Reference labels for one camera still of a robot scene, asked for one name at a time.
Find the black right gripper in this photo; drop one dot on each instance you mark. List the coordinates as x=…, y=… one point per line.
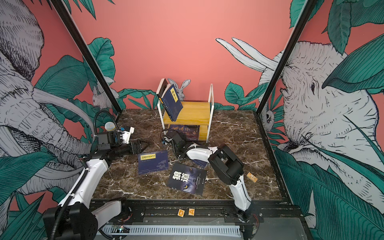
x=184, y=136

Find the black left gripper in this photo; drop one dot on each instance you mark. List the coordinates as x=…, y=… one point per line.
x=138, y=150

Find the blue book yellow label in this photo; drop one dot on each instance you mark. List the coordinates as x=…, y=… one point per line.
x=172, y=102
x=201, y=164
x=153, y=162

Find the dark brown book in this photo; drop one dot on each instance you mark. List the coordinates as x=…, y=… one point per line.
x=160, y=93

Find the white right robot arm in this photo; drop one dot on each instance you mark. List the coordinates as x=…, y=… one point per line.
x=227, y=166

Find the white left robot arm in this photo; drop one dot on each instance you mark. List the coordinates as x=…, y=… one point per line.
x=73, y=219

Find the dark wolf cover book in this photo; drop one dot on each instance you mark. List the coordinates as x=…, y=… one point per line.
x=187, y=179

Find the white metal wooden shelf rack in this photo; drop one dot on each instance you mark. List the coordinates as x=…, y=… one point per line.
x=193, y=113

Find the blue teal microphone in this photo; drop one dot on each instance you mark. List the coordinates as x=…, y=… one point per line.
x=110, y=126

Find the orange tag A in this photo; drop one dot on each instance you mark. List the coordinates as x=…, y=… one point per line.
x=191, y=212

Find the orange tag G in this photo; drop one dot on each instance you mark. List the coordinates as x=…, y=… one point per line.
x=181, y=213

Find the small wooden block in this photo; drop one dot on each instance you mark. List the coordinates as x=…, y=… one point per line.
x=252, y=177

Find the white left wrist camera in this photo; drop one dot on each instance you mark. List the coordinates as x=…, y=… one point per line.
x=126, y=134

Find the black frame post left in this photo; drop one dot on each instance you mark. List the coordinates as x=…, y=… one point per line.
x=72, y=28

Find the black frame post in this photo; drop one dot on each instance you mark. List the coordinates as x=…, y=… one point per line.
x=297, y=31
x=72, y=28

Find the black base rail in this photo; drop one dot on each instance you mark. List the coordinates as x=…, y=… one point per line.
x=260, y=210

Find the white slotted cable duct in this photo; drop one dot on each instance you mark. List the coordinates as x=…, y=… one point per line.
x=165, y=230

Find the black frame post right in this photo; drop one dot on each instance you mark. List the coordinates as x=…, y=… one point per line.
x=297, y=31

